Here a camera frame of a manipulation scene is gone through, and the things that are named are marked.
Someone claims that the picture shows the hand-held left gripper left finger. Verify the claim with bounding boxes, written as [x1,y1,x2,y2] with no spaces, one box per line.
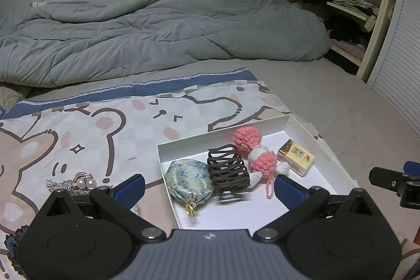
[39,173,166,243]

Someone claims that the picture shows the brown hair claw clip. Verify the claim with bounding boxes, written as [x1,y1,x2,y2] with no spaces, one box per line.
[207,144,251,195]

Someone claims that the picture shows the rope scrunchie with pearls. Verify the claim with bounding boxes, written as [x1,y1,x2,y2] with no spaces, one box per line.
[46,172,97,193]

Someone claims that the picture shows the pink folded cloth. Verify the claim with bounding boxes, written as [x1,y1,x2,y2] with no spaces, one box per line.
[331,39,366,59]

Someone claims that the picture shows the white louvered door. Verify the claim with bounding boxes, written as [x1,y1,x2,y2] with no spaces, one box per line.
[366,0,420,133]

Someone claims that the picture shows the grey duvet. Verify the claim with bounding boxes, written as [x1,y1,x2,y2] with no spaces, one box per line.
[0,0,332,85]

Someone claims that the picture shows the blue floral pouch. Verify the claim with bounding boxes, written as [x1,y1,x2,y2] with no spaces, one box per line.
[164,159,215,218]

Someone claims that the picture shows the blue brown crochet scrunchie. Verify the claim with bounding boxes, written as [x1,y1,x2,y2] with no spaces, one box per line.
[5,224,30,274]

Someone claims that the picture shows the folded beige clothes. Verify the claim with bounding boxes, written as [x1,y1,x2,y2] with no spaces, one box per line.
[326,0,379,10]

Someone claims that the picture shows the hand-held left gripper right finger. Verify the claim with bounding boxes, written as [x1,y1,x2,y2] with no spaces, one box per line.
[254,174,383,243]

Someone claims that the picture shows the beige bed sheet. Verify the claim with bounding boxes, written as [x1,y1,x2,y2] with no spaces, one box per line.
[28,55,420,241]

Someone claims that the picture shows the yellow tissue packet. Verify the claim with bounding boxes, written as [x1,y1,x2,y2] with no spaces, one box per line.
[276,139,316,176]

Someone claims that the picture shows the cream wall shelf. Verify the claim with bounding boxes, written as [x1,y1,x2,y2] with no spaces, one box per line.
[281,0,394,84]

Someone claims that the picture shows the printed bear blanket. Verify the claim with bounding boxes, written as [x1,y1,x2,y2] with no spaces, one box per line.
[0,68,420,280]

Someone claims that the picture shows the pink crochet toy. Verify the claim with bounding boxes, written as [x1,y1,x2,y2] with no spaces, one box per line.
[234,127,291,199]

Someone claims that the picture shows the dark clothes pile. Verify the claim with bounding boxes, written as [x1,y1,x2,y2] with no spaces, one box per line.
[323,14,371,44]

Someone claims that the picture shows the white cardboard box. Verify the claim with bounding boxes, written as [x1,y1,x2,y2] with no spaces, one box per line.
[157,113,360,231]

